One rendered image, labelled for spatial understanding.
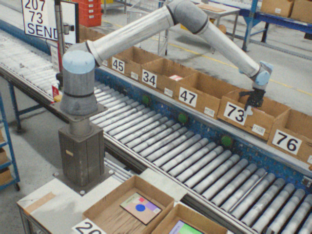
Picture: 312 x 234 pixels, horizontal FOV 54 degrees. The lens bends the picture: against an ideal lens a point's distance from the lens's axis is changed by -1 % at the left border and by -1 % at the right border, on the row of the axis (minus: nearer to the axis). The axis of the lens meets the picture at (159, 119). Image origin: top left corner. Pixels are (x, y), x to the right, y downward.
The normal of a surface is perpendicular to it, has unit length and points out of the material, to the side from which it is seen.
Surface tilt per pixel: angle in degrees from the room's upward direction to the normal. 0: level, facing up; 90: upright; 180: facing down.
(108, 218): 1
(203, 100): 90
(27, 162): 0
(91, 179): 90
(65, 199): 0
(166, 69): 90
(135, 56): 90
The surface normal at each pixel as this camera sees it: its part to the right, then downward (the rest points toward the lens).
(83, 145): 0.80, 0.37
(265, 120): -0.65, 0.26
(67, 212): 0.07, -0.84
